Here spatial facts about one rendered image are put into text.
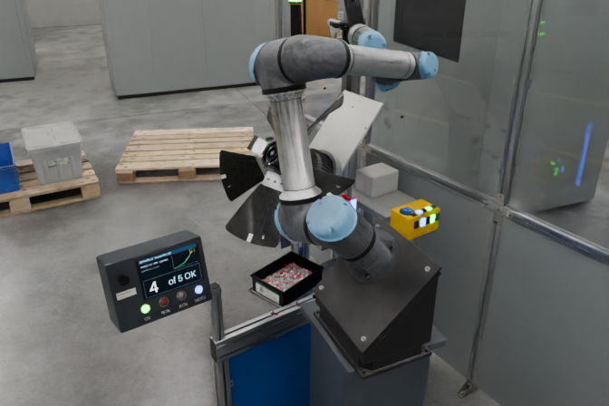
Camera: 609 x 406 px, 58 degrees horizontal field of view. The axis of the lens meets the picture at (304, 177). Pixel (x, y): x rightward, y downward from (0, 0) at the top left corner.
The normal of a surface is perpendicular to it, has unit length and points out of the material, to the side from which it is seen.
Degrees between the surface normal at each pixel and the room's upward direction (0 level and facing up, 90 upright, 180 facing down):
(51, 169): 95
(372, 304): 42
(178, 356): 0
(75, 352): 0
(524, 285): 90
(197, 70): 90
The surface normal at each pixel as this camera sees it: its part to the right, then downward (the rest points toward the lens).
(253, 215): -0.11, -0.26
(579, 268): -0.83, 0.23
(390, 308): -0.61, -0.57
